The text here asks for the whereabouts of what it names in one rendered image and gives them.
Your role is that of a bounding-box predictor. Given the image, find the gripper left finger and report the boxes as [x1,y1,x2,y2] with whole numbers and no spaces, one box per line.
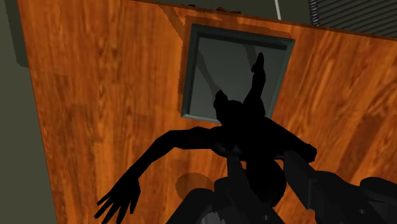
[167,153,281,224]

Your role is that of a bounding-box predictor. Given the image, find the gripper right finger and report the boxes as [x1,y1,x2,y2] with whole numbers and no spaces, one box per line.
[282,150,397,224]

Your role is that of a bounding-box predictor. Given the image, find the black human figure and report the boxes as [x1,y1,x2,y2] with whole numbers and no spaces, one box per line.
[94,52,317,224]

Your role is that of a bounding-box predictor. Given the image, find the dark green square tray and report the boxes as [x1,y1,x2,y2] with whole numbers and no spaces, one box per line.
[180,23,296,125]

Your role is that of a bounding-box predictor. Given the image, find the wooden table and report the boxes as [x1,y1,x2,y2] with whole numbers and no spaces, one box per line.
[17,0,397,224]

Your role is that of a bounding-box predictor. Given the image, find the grey window blind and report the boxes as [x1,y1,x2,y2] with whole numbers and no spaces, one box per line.
[308,0,397,39]

